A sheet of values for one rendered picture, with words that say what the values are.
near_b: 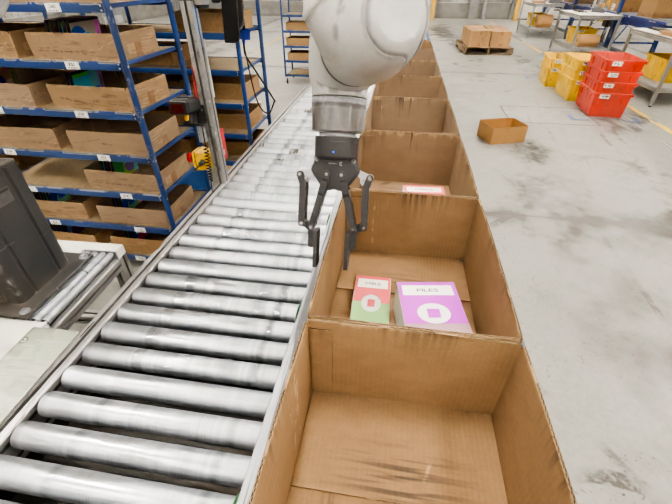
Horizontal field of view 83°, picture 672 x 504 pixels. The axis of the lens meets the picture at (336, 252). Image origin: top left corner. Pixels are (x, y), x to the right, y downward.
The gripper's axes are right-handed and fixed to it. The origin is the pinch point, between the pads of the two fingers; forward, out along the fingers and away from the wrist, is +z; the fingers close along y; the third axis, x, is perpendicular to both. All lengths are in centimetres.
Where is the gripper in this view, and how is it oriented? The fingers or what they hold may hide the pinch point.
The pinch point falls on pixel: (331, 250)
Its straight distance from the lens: 70.0
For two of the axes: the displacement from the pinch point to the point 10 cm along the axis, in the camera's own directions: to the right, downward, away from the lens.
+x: -1.4, 2.8, -9.5
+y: -9.9, -0.9, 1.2
